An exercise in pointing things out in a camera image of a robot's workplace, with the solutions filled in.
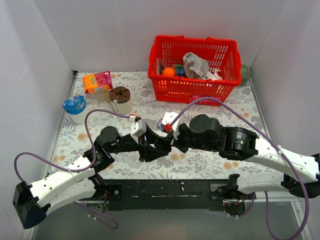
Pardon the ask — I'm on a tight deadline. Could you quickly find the beige cup under package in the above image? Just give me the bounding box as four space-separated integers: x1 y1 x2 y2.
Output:
93 90 110 102

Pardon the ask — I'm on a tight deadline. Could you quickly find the red plastic shopping basket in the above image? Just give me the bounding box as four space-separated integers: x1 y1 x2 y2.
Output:
148 35 242 106

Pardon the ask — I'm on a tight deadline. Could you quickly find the orange fruit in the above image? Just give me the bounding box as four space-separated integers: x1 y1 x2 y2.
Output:
162 67 176 77

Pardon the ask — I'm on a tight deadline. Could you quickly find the orange pink snack package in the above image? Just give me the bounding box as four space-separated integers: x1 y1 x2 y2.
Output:
82 71 113 95

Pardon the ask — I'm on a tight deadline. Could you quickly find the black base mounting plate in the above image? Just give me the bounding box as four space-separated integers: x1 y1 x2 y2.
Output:
94 178 256 212

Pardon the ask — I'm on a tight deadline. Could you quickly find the clear plastic packet in basket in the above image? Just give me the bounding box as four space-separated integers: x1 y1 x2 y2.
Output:
155 58 166 75

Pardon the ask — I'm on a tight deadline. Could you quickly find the lavender earbud charging case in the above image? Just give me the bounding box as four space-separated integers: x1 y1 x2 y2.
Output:
157 118 164 131

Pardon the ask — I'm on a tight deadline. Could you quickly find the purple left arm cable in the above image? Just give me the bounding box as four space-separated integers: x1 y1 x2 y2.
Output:
13 109 136 230

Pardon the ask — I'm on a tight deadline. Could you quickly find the blue lidded white cup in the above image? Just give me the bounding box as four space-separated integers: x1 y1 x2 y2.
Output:
61 95 90 125

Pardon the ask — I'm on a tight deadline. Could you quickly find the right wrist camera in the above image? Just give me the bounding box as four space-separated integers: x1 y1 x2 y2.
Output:
160 112 181 140

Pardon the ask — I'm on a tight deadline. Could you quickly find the crumpled grey paper bag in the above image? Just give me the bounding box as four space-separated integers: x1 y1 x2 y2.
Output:
182 52 209 79

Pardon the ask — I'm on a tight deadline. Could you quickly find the green ball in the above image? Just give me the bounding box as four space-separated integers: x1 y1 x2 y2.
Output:
240 64 252 86

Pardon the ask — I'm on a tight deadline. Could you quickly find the floral patterned table mat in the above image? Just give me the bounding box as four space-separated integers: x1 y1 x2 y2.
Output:
48 70 280 181

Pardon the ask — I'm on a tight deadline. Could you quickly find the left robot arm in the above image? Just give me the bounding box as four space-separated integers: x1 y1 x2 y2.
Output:
12 122 173 229

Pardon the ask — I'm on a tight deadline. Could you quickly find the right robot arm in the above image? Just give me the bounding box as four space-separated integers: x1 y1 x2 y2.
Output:
157 112 320 199

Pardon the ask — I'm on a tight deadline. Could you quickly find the black earbud charging case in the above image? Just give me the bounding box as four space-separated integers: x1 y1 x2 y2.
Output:
154 137 172 153

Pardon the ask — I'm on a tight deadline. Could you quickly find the white pump bottle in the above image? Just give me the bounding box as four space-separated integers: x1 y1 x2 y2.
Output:
200 69 223 81

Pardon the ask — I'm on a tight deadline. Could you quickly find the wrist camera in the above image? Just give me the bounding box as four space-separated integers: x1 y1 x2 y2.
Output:
160 112 181 140
129 114 147 144

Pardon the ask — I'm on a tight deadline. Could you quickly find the brown topped paper roll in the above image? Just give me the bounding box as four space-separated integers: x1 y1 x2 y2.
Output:
109 86 133 115

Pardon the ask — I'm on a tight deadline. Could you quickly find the blue green item in basket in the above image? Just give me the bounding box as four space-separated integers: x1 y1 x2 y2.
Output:
173 64 186 77

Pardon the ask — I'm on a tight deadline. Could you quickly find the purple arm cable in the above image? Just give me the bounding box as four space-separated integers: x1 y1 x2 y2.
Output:
13 109 136 230
169 97 310 240

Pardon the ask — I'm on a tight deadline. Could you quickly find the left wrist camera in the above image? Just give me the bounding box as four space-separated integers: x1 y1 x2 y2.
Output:
129 114 147 144

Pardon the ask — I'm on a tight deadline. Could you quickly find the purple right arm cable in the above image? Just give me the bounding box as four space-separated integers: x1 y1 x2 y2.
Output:
169 97 310 240

